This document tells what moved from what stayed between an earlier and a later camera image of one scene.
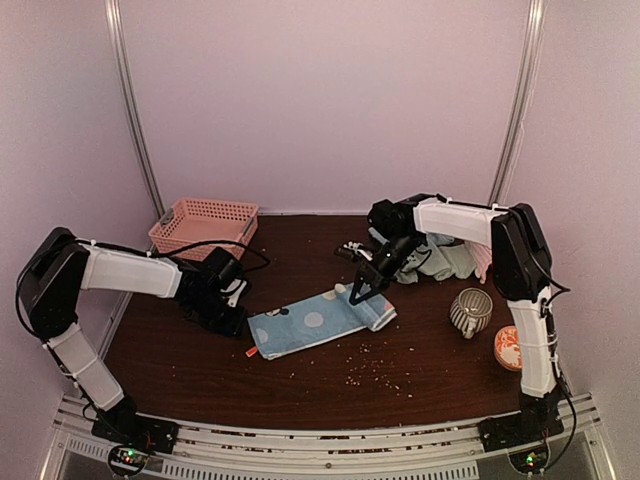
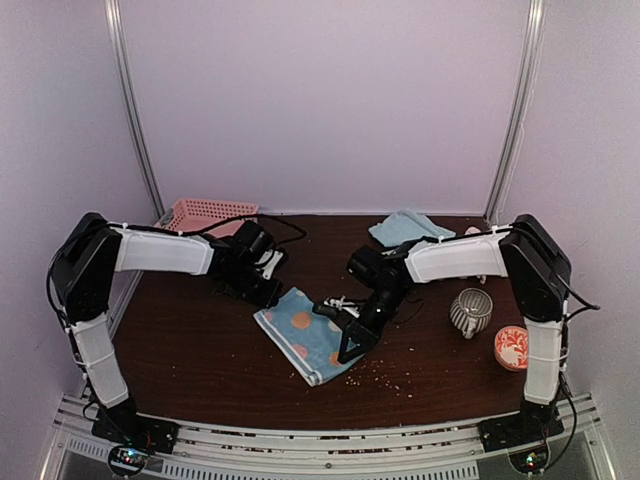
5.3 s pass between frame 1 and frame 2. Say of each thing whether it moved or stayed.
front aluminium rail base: stayed
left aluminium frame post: stayed
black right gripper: moved
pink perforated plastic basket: stayed
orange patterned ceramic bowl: stayed
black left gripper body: moved
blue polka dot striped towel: moved
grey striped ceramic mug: stayed
